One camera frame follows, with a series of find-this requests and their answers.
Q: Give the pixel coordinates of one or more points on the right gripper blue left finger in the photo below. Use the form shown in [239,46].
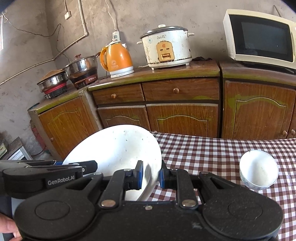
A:
[114,187]

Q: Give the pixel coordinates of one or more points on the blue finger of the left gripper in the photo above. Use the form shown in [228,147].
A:
[58,163]
[88,167]

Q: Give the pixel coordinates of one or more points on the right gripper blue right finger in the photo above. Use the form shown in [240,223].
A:
[182,182]

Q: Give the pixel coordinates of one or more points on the white shallow bowl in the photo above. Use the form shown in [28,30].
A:
[121,147]

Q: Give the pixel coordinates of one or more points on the blue white porcelain bowl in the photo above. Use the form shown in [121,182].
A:
[258,170]

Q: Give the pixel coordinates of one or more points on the person left hand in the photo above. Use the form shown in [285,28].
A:
[7,225]

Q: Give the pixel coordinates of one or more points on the metal shelf cart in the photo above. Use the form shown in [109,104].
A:
[16,151]

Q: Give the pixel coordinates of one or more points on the red white checkered tablecloth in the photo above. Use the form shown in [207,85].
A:
[221,157]

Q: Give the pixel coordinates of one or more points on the brown wooden kitchen cabinet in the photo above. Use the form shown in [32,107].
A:
[206,98]

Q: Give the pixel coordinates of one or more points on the steel pot on cooker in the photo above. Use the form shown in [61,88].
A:
[83,70]

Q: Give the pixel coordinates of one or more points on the orange electric kettle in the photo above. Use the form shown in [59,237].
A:
[116,59]

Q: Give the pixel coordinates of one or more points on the white rice cooker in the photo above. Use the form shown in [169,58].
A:
[167,46]

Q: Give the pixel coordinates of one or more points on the cream microwave oven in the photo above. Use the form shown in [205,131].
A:
[257,37]

